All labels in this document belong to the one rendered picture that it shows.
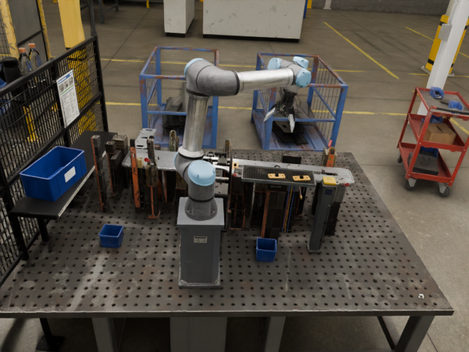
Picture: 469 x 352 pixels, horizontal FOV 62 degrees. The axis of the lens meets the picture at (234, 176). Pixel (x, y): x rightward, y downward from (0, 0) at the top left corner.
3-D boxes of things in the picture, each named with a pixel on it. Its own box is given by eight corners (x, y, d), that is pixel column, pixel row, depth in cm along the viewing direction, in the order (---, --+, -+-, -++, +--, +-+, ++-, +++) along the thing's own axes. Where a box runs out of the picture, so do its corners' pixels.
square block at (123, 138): (132, 182, 266) (128, 134, 247) (128, 188, 260) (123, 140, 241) (120, 181, 266) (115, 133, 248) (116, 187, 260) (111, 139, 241)
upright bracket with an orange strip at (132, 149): (140, 211, 239) (135, 139, 213) (140, 213, 238) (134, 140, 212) (136, 211, 239) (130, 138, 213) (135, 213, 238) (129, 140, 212)
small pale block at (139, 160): (146, 208, 242) (143, 157, 223) (145, 211, 239) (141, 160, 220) (141, 208, 242) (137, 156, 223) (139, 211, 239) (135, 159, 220)
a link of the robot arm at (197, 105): (181, 186, 174) (199, 64, 149) (169, 170, 185) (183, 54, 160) (206, 184, 180) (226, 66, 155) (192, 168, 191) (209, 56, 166)
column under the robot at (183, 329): (223, 380, 224) (230, 302, 190) (170, 380, 222) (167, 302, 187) (222, 334, 250) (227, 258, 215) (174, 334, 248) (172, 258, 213)
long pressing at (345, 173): (348, 167, 244) (349, 165, 243) (356, 186, 225) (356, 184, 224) (130, 149, 247) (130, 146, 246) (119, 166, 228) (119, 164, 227)
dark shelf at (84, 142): (118, 136, 258) (118, 132, 256) (57, 221, 181) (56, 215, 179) (85, 133, 258) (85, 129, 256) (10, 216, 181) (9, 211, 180)
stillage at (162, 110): (158, 115, 537) (155, 45, 487) (216, 118, 542) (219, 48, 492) (144, 158, 435) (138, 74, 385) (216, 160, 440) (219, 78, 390)
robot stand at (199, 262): (220, 288, 191) (224, 225, 170) (178, 288, 190) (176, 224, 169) (219, 258, 209) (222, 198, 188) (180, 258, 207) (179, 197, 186)
